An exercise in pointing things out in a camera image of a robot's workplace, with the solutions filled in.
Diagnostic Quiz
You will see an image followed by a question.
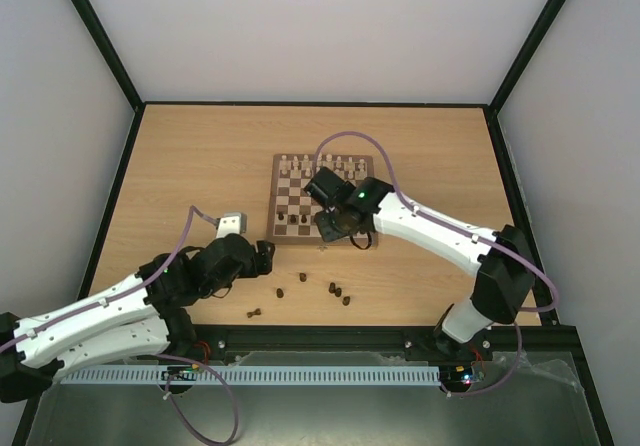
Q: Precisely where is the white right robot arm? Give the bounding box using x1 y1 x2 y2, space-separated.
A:
304 168 535 358

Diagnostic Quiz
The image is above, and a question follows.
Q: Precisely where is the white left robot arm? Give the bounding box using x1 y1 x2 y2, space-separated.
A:
1 233 276 403

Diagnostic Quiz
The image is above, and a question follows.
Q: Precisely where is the wooden chess board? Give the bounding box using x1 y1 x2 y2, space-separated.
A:
266 153 374 248

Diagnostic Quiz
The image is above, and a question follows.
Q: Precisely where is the light blue cable duct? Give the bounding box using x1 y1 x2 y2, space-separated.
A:
62 365 441 387

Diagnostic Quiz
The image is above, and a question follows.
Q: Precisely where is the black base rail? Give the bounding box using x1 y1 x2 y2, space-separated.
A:
189 323 581 362

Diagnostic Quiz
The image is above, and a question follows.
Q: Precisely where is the black frame post left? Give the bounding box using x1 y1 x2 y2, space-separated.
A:
70 0 143 112

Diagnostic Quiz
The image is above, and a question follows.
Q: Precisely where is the black frame post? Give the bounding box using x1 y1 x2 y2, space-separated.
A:
489 0 567 114
70 0 143 112

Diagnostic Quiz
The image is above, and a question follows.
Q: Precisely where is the black frame post right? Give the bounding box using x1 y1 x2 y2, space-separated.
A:
489 0 567 114

